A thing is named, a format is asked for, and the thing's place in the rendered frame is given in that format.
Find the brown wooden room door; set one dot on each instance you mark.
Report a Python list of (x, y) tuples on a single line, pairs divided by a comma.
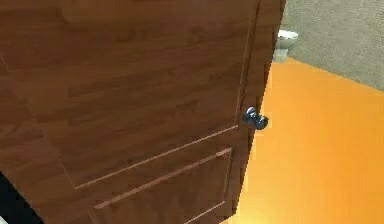
[(133, 100)]

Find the dark round door knob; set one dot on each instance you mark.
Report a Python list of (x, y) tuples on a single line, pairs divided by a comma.
[(254, 118)]

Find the white toilet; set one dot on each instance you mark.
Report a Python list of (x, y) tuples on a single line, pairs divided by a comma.
[(284, 43)]

